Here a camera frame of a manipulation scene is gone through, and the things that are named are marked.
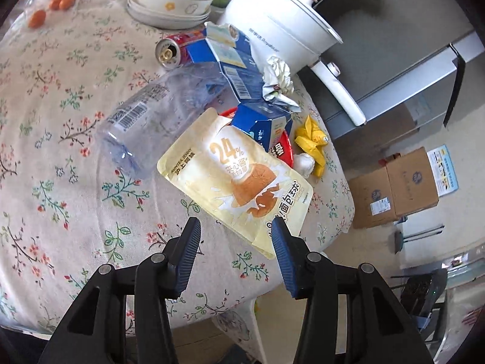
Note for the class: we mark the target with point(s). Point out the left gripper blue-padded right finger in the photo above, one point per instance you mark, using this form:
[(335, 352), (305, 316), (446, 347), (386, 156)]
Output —
[(311, 276)]

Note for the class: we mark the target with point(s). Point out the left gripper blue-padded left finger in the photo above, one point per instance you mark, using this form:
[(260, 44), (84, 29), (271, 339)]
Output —
[(162, 276)]

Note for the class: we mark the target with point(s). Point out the small white tissue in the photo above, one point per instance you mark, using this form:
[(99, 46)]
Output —
[(303, 164)]

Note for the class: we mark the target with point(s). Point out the cream bread ball bag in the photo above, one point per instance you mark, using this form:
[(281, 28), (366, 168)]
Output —
[(236, 181)]

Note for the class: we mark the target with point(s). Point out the red snack packet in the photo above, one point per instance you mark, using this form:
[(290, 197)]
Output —
[(281, 150)]

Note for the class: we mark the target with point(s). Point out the banana peel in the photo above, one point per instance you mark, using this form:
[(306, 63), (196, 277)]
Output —
[(311, 139)]

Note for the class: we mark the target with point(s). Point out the small blue carton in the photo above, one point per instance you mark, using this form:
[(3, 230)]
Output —
[(262, 121)]

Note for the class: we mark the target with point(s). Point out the large white tissue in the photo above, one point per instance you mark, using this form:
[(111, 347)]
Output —
[(278, 85)]

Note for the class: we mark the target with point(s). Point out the blue biscuit box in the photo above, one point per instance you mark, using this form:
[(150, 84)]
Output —
[(230, 49)]

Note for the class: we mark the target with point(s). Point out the cardboard box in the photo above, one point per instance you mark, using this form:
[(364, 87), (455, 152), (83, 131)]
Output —
[(403, 187)]

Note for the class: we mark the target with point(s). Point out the clear plastic water bottle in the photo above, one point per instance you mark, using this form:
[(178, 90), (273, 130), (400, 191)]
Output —
[(139, 131)]

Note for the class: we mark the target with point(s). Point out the blue leaflet on floor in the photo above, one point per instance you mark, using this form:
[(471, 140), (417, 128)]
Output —
[(443, 170)]

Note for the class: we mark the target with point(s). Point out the red drink can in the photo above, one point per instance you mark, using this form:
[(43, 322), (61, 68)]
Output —
[(171, 51)]

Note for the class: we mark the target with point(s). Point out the grey refrigerator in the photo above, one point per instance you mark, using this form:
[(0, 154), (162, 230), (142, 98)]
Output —
[(407, 63)]

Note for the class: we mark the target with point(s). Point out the floral tablecloth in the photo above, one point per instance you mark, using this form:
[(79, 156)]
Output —
[(65, 208)]

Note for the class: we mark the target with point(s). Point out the white electric cooking pot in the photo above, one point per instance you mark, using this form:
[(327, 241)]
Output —
[(294, 32)]

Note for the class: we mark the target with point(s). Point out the stacked white plates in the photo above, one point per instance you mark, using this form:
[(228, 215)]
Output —
[(162, 20)]

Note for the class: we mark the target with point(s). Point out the white floral bowl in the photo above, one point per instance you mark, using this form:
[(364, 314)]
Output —
[(178, 7)]

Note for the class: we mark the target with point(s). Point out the small orange kumquat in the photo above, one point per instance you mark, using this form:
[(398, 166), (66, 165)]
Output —
[(66, 4), (54, 5), (37, 19)]

